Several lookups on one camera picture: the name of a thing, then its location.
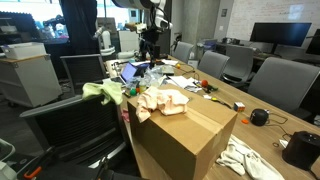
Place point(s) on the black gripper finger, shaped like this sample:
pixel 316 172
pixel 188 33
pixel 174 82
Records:
pixel 156 56
pixel 143 52

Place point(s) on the black curtain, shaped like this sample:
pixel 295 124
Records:
pixel 80 23

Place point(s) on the light green cloth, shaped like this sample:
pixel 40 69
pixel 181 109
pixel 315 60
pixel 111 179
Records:
pixel 106 90

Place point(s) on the green ball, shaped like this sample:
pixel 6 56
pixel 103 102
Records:
pixel 133 92

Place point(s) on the black computer monitor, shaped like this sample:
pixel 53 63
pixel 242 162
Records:
pixel 280 33
pixel 314 41

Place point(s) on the grey office chair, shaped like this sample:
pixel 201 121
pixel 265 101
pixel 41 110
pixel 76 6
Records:
pixel 283 83
pixel 213 63
pixel 183 51
pixel 238 61

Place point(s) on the black mesh office chair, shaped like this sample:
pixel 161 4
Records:
pixel 83 71

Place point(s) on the spray bottle yellow liquid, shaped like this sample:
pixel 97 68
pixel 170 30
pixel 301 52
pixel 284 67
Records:
pixel 143 86

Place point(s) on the bright pink cloth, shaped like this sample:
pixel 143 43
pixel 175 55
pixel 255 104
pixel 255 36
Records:
pixel 125 115

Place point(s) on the white storage tub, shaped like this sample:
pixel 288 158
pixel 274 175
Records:
pixel 23 50

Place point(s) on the white rounded plastic object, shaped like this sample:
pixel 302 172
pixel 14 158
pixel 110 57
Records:
pixel 6 166

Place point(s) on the light pink cloth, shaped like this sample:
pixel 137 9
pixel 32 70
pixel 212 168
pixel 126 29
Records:
pixel 160 101

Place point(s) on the small orange disc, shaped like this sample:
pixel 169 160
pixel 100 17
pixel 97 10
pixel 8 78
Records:
pixel 245 121

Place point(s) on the white box appliance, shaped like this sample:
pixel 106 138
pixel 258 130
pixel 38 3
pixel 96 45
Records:
pixel 129 40

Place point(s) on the small yellow ball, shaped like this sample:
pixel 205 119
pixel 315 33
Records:
pixel 178 66

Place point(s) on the white paper stack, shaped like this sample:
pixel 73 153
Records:
pixel 185 82

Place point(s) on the white towel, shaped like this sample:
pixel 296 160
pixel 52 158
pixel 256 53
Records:
pixel 246 158

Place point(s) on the white paper sheet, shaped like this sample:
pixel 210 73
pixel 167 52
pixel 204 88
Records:
pixel 170 62

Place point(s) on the large cardboard box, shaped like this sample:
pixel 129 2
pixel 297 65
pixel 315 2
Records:
pixel 180 146

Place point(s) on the whiteboard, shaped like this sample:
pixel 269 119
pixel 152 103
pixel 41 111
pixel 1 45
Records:
pixel 266 11

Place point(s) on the clear plastic bag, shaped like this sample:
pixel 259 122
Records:
pixel 153 75

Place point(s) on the rubik's cube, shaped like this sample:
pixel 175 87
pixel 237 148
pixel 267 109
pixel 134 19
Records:
pixel 239 106

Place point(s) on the silver laptop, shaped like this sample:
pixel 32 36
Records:
pixel 128 71

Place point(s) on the white cabinet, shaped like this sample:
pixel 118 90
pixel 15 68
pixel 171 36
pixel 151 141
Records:
pixel 30 81

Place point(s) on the orange ball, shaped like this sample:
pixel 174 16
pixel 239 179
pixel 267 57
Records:
pixel 204 83

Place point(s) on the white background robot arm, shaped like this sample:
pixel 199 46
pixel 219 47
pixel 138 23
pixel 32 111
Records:
pixel 106 38

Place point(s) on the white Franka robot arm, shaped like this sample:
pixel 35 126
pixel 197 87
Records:
pixel 136 3

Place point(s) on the green black gadget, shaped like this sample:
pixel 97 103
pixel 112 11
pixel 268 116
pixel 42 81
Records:
pixel 211 88

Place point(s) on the small white tag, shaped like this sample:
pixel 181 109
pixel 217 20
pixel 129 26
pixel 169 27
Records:
pixel 207 96

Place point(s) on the black cylindrical container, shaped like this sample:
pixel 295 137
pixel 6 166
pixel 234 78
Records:
pixel 301 150

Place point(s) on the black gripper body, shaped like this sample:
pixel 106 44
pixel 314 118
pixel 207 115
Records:
pixel 151 37

